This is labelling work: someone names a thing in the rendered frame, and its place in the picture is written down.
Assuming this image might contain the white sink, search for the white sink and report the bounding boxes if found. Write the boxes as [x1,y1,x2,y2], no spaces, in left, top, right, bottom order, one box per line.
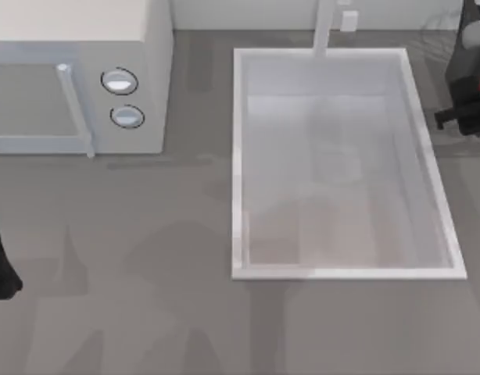
[230,47,469,282]

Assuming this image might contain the tall white tap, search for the tall white tap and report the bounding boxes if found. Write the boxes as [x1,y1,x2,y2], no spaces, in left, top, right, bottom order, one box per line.
[312,0,335,59]

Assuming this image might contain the pale microwave oven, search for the pale microwave oven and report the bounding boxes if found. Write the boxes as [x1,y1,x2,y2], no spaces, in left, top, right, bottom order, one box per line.
[0,0,175,158]

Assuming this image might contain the small round microwave knob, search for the small round microwave knob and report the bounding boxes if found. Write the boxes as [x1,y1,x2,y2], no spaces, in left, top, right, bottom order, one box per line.
[109,104,146,130]

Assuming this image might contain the large round microwave knob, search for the large round microwave knob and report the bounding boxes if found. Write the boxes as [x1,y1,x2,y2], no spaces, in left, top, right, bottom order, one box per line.
[100,66,140,96]

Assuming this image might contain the microwave oven door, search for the microwave oven door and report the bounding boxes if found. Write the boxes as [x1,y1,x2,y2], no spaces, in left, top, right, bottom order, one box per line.
[0,42,95,157]

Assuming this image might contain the white wall socket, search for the white wall socket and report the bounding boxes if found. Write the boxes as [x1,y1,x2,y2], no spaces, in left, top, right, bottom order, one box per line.
[341,10,359,33]

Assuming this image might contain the pale microwave door handle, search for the pale microwave door handle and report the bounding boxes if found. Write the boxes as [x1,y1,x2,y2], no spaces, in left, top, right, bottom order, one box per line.
[55,62,96,159]

